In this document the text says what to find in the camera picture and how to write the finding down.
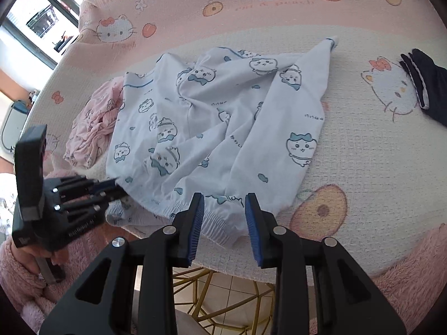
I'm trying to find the person's left hand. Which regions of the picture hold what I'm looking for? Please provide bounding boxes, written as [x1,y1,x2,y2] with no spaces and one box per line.
[12,248,44,274]

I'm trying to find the dark window frame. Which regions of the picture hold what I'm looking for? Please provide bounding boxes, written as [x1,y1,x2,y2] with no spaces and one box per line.
[0,0,82,74]

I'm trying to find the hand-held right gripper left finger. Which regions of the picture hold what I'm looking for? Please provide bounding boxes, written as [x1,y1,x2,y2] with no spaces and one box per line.
[39,193,205,335]

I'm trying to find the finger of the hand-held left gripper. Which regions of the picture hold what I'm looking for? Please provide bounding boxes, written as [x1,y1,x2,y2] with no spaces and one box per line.
[52,177,119,196]
[56,189,128,217]

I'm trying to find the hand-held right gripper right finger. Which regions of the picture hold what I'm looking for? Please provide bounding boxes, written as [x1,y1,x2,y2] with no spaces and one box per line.
[244,193,407,335]

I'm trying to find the navy blue garment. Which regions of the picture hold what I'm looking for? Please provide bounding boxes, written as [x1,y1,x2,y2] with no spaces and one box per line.
[400,48,447,128]

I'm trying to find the person's pink fluffy clothing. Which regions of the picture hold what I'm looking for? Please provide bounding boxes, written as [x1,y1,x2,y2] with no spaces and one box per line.
[370,223,447,323]

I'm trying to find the pale blue printed pajama pants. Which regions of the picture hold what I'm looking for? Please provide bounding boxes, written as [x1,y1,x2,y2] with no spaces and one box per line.
[105,37,339,248]

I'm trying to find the gold wire table base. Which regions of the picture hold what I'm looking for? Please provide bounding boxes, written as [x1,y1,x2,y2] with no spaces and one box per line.
[172,267,277,335]

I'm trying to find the pink cat printed blanket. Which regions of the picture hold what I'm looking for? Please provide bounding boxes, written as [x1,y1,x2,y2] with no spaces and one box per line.
[26,0,447,280]

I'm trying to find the pink printed pajama pants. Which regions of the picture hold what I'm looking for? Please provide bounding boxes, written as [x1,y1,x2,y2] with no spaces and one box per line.
[63,76,127,169]

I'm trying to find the person's left forearm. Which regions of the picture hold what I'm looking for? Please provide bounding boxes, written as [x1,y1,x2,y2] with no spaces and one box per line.
[0,239,72,323]

